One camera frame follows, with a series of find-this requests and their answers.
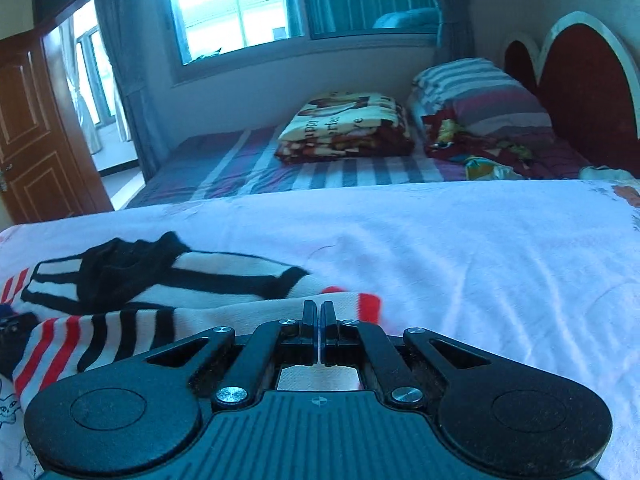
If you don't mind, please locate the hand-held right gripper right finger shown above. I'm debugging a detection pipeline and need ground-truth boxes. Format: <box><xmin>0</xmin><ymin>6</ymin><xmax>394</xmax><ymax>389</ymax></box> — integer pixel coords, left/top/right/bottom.
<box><xmin>321</xmin><ymin>301</ymin><xmax>492</xmax><ymax>409</ymax></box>

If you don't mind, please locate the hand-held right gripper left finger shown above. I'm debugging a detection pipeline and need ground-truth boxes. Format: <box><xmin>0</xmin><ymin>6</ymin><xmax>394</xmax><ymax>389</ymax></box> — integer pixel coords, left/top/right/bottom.
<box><xmin>144</xmin><ymin>300</ymin><xmax>320</xmax><ymax>407</ymax></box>

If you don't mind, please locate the red black white striped sweater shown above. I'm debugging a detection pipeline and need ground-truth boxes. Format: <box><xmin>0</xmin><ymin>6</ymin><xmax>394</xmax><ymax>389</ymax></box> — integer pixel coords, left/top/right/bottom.
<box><xmin>0</xmin><ymin>246</ymin><xmax>384</xmax><ymax>401</ymax></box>

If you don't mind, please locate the black small garment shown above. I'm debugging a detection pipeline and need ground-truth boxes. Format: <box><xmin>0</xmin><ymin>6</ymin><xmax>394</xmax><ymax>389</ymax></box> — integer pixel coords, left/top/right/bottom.
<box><xmin>76</xmin><ymin>232</ymin><xmax>194</xmax><ymax>307</ymax></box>

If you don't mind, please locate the purple striped bed sheet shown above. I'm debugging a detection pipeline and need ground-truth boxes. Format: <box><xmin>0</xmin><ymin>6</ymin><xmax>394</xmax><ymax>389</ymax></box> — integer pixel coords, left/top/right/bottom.
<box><xmin>122</xmin><ymin>127</ymin><xmax>596</xmax><ymax>209</ymax></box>

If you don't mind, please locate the brown wooden door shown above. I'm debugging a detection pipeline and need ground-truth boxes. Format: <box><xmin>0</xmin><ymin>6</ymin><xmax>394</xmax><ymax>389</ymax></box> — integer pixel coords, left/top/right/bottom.
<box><xmin>0</xmin><ymin>29</ymin><xmax>116</xmax><ymax>224</ymax></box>

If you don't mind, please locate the folded printed blanket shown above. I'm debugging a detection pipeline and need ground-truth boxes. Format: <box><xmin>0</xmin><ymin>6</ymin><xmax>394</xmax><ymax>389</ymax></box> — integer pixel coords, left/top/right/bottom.
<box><xmin>276</xmin><ymin>91</ymin><xmax>416</xmax><ymax>165</ymax></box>

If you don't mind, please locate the red colourful cloth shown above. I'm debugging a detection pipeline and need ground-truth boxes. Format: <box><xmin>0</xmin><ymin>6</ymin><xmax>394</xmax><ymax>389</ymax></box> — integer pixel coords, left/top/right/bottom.
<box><xmin>421</xmin><ymin>115</ymin><xmax>592</xmax><ymax>181</ymax></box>

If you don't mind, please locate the white tied curtain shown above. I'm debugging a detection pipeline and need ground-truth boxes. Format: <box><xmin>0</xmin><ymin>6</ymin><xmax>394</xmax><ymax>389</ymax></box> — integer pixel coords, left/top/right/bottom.
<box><xmin>71</xmin><ymin>14</ymin><xmax>103</xmax><ymax>157</ymax></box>

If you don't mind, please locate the striped pillow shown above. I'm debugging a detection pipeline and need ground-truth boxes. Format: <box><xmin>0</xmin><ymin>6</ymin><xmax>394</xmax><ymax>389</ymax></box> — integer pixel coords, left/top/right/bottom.
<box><xmin>407</xmin><ymin>58</ymin><xmax>556</xmax><ymax>147</ymax></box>

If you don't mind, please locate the grey blue curtain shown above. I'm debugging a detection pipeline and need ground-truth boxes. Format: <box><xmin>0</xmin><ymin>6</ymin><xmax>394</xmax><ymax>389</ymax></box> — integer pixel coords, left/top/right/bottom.
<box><xmin>425</xmin><ymin>0</ymin><xmax>477</xmax><ymax>64</ymax></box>
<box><xmin>89</xmin><ymin>0</ymin><xmax>174</xmax><ymax>184</ymax></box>

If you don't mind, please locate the white framed window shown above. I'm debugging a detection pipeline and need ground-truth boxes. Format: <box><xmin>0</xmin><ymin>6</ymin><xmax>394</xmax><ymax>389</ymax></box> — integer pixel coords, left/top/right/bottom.
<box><xmin>163</xmin><ymin>0</ymin><xmax>442</xmax><ymax>69</ymax></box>

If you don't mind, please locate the red white bed headboard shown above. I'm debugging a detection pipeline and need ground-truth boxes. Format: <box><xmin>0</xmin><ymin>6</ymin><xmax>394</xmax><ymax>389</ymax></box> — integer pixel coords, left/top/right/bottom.
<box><xmin>502</xmin><ymin>10</ymin><xmax>640</xmax><ymax>179</ymax></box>

